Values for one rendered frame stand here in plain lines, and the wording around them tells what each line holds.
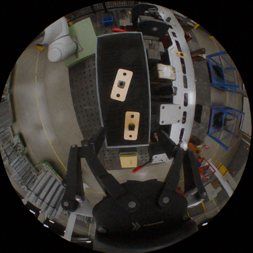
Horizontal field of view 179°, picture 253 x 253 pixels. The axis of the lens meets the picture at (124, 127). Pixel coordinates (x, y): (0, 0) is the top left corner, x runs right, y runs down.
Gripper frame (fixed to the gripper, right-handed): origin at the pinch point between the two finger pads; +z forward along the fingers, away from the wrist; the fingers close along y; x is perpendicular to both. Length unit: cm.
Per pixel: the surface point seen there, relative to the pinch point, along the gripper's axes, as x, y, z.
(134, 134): -2.4, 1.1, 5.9
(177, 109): 6.4, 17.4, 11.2
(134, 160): -13.2, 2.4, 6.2
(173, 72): 21.1, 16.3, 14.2
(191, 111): 6.3, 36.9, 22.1
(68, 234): -297, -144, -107
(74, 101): 4, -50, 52
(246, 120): 78, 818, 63
